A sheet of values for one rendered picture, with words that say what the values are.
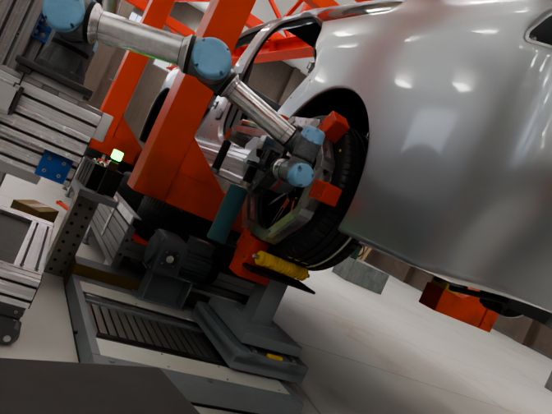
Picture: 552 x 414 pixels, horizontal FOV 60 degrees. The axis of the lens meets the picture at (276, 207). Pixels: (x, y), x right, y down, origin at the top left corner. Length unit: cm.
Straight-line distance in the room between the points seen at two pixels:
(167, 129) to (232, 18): 60
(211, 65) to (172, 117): 86
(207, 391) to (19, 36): 133
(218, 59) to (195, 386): 106
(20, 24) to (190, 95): 79
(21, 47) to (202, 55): 65
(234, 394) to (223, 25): 160
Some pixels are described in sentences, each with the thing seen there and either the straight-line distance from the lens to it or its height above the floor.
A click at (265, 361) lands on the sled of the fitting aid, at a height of 15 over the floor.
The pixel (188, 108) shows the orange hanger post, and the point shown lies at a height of 97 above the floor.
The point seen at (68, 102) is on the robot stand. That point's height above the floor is 76.
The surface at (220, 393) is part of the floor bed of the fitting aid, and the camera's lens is 179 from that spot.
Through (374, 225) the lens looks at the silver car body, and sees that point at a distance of 163.
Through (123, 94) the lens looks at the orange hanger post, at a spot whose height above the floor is 103.
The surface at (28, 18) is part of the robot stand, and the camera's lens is 186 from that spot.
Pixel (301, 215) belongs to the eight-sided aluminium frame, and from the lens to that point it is 181.
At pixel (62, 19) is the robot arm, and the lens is 153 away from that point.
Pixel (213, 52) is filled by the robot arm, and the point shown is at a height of 106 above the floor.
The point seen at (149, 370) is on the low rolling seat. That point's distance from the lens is 102.
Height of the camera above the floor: 74
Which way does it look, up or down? level
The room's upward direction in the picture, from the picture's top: 25 degrees clockwise
